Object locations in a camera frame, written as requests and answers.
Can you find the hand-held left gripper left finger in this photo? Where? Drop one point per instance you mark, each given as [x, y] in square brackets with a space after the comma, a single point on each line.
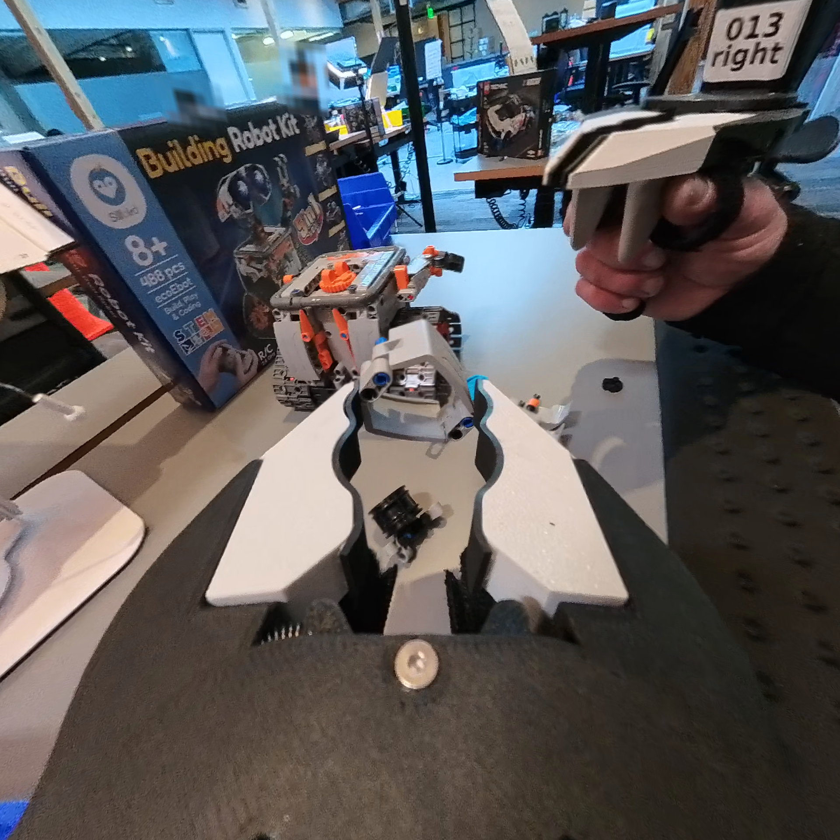
[282, 525]

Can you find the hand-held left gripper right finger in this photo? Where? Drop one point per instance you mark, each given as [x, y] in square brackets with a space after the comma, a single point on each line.
[551, 525]

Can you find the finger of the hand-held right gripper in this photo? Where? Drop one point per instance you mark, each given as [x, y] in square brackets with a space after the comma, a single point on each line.
[590, 216]
[649, 151]

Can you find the black toy wheel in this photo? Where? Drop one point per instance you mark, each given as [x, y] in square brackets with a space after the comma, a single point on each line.
[400, 518]

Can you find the grey connector block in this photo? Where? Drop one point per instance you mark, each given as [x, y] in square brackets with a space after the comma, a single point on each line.
[375, 377]
[460, 426]

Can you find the grey panel piece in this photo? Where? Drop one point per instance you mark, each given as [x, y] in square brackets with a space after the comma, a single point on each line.
[426, 348]

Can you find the blue parts bin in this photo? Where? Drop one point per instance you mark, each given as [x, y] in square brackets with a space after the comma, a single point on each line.
[13, 817]

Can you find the person's right hand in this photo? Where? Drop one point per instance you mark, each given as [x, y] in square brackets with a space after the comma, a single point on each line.
[722, 269]

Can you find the black office chair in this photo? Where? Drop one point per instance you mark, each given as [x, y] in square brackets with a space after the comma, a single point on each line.
[820, 139]

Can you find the wooden work table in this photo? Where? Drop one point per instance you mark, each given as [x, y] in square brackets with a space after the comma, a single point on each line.
[499, 172]

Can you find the grey panel assembly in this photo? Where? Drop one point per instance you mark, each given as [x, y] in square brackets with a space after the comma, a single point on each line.
[548, 413]

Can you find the toy car box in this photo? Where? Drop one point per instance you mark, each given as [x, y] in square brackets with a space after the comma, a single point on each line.
[515, 115]

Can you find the cyan brick separator tool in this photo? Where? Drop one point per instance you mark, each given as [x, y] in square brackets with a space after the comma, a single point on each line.
[478, 384]

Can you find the black pole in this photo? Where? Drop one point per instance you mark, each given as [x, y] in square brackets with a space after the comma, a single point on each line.
[417, 131]

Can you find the toy tracked robot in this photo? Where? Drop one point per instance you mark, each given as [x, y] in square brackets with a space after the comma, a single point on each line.
[328, 315]

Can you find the yellow storage bin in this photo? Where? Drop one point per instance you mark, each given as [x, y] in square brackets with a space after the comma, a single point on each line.
[394, 119]

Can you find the blue storage bin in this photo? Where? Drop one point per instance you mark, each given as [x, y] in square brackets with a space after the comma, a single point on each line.
[367, 207]

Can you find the book stand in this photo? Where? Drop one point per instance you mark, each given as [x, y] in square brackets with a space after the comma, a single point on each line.
[59, 558]

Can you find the orange container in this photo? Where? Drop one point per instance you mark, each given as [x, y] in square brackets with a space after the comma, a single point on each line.
[75, 305]

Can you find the blue robot kit box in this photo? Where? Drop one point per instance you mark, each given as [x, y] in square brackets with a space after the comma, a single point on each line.
[131, 229]

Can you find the white instruction booklet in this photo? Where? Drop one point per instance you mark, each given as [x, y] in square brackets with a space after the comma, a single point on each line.
[26, 229]

